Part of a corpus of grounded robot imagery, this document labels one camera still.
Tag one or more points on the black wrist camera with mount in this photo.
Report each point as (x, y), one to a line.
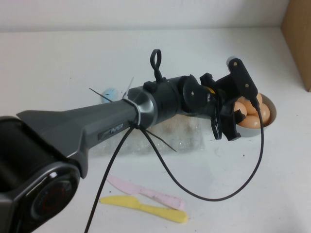
(240, 75)

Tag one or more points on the yellow plastic knife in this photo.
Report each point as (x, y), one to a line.
(126, 202)

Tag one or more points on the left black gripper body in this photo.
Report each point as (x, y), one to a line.
(224, 104)

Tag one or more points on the left grey black robot arm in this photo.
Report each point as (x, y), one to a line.
(73, 126)

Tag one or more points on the orange egg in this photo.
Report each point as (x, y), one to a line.
(251, 122)
(265, 114)
(240, 108)
(247, 105)

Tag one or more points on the white zip tie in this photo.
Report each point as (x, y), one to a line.
(136, 109)

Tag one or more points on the black zip tie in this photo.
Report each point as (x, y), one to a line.
(162, 142)
(99, 94)

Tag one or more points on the brown cardboard box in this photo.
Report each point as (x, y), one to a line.
(298, 43)

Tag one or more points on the clear plastic egg tray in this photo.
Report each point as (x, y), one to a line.
(184, 136)

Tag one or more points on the grey round bowl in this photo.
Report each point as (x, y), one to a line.
(252, 132)

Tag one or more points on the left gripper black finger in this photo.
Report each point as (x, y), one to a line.
(232, 128)
(241, 116)

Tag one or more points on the pink plastic knife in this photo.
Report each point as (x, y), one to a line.
(155, 195)

